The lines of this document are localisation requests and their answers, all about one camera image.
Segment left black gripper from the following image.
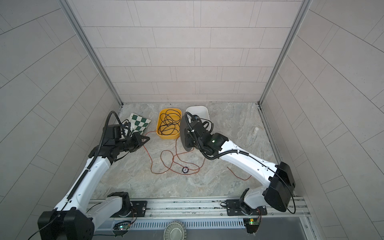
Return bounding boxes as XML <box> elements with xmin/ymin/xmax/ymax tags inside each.
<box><xmin>114</xmin><ymin>132</ymin><xmax>151</xmax><ymax>153</ymax></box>

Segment red cable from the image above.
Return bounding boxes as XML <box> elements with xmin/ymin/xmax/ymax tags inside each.
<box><xmin>142</xmin><ymin>130</ymin><xmax>253</xmax><ymax>182</ymax></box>

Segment grey cable spool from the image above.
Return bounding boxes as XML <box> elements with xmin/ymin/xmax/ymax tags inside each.
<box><xmin>180</xmin><ymin>116</ymin><xmax>195</xmax><ymax>152</ymax></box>

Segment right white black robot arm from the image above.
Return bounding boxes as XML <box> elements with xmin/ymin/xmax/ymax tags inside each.
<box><xmin>180</xmin><ymin>112</ymin><xmax>296</xmax><ymax>215</ymax></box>

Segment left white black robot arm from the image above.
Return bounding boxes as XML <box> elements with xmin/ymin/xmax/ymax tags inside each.
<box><xmin>33</xmin><ymin>111</ymin><xmax>150</xmax><ymax>240</ymax></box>

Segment green white checkerboard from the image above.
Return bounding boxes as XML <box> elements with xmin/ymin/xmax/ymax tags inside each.
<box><xmin>128</xmin><ymin>113</ymin><xmax>151</xmax><ymax>134</ymax></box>

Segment white plastic tray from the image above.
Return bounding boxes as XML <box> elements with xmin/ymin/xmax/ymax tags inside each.
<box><xmin>186</xmin><ymin>106</ymin><xmax>210</xmax><ymax>120</ymax></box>

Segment yellow plastic tray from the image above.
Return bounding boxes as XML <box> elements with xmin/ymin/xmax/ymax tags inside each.
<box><xmin>156</xmin><ymin>109</ymin><xmax>182</xmax><ymax>140</ymax></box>

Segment centre poker chip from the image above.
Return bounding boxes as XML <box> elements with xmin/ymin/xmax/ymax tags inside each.
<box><xmin>182</xmin><ymin>167</ymin><xmax>189</xmax><ymax>174</ymax></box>

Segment left circuit board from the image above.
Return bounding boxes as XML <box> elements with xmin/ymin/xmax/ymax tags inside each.
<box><xmin>113</xmin><ymin>221</ymin><xmax>132</xmax><ymax>232</ymax></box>

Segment circuit board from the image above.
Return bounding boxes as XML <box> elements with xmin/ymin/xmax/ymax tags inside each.
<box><xmin>113</xmin><ymin>221</ymin><xmax>132</xmax><ymax>232</ymax></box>
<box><xmin>243</xmin><ymin>218</ymin><xmax>260</xmax><ymax>230</ymax></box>

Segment round grey vent disc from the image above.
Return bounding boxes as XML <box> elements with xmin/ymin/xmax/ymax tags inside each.
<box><xmin>164</xmin><ymin>221</ymin><xmax>187</xmax><ymax>240</ymax></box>

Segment right circuit board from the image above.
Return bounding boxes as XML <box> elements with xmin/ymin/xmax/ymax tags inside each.
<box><xmin>243</xmin><ymin>218</ymin><xmax>260</xmax><ymax>230</ymax></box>

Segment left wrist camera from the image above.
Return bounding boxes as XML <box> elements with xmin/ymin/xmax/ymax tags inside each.
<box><xmin>104</xmin><ymin>125</ymin><xmax>122</xmax><ymax>140</ymax></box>

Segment black cable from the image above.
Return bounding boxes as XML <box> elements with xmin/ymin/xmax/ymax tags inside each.
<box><xmin>158</xmin><ymin>109</ymin><xmax>182</xmax><ymax>136</ymax></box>

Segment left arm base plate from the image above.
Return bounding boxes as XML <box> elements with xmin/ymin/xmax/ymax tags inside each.
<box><xmin>110</xmin><ymin>201</ymin><xmax>148</xmax><ymax>218</ymax></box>

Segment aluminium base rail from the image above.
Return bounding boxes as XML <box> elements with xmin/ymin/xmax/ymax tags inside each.
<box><xmin>86</xmin><ymin>196</ymin><xmax>311</xmax><ymax>223</ymax></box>

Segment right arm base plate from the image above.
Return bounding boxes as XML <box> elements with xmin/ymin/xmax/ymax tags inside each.
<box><xmin>221</xmin><ymin>199</ymin><xmax>268</xmax><ymax>217</ymax></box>

